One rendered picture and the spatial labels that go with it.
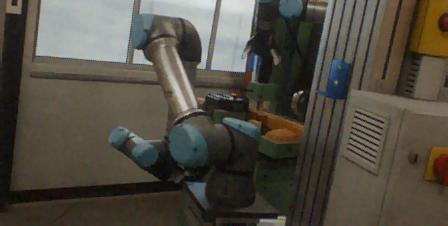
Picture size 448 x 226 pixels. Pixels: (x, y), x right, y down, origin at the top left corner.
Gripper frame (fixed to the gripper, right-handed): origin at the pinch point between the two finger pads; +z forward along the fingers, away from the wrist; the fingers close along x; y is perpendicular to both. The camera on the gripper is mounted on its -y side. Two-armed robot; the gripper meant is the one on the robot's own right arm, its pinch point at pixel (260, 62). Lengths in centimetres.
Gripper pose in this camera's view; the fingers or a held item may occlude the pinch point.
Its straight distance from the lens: 213.1
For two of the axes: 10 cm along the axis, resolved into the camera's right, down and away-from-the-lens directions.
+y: -2.5, 6.8, -6.8
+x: 9.7, 2.1, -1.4
